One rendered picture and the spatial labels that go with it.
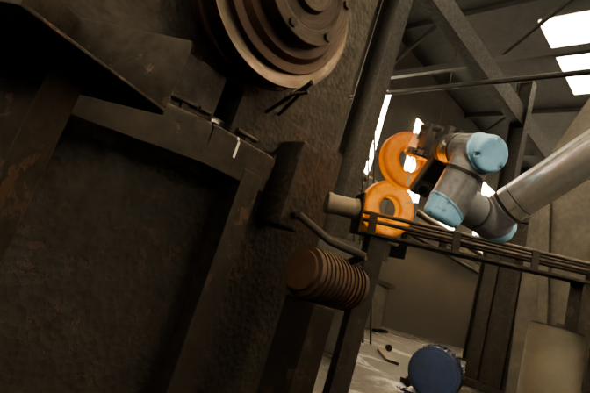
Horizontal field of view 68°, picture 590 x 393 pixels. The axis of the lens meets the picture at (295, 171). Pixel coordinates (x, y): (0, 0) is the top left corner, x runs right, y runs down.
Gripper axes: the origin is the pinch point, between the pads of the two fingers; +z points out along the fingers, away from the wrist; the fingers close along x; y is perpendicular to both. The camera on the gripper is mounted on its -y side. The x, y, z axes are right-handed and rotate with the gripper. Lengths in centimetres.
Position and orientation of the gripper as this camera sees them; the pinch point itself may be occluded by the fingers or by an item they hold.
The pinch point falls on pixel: (409, 153)
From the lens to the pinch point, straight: 120.2
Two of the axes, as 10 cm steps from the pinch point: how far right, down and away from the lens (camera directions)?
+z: -1.7, -0.9, 9.8
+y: 3.4, -9.4, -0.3
